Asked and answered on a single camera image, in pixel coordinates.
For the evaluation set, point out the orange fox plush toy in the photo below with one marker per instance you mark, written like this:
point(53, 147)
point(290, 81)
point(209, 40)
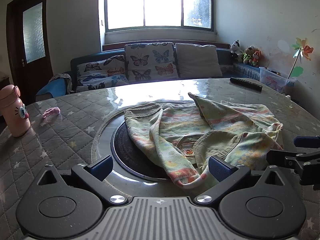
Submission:
point(256, 58)

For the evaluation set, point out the large window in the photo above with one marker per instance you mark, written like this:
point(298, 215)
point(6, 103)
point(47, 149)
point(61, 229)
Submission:
point(160, 5)

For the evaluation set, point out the black remote control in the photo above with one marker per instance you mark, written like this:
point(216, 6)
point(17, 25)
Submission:
point(246, 84)

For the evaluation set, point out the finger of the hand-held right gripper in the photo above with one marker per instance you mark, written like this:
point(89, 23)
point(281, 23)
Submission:
point(307, 141)
point(282, 158)

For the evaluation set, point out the blue cloth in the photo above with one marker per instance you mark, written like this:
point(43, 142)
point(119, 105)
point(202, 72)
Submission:
point(51, 88)

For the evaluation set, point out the dark wooden glass door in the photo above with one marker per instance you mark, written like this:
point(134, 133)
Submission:
point(16, 55)

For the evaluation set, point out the round black hot plate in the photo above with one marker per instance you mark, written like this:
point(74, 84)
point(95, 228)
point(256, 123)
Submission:
point(127, 152)

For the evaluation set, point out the brown bear plush toy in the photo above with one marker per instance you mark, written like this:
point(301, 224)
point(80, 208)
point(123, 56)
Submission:
point(248, 55)

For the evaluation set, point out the pastel printed child's shirt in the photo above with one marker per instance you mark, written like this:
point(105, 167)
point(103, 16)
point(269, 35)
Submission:
point(180, 125)

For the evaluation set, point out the dark blue sofa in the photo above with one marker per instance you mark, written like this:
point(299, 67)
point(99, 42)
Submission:
point(227, 55)

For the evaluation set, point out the black and white plush toy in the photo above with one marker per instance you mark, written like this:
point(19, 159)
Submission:
point(235, 48)

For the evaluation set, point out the plain grey cushion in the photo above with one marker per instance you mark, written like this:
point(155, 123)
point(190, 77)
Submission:
point(197, 60)

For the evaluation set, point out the small pink fuzzy item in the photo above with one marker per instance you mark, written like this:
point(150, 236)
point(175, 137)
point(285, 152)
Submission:
point(51, 112)

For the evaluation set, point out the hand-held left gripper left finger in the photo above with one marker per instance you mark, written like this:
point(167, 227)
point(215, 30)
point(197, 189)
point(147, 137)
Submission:
point(100, 167)

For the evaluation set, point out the pink cartoon face bottle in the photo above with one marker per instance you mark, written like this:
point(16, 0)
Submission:
point(15, 112)

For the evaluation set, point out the clear plastic storage box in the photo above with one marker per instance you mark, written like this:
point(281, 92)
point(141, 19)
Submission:
point(275, 80)

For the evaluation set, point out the butterfly print pillow lying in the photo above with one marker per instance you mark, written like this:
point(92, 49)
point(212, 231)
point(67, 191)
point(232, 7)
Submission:
point(100, 73)

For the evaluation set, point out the butterfly print cushion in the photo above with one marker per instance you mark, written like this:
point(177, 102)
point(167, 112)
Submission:
point(150, 61)

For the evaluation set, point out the colourful pinwheel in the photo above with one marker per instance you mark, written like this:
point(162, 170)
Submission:
point(303, 48)

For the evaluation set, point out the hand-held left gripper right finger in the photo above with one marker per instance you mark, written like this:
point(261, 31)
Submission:
point(220, 168)

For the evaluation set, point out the grey crumpled cloth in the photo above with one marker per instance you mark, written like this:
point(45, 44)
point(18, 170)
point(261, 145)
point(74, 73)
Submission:
point(63, 78)

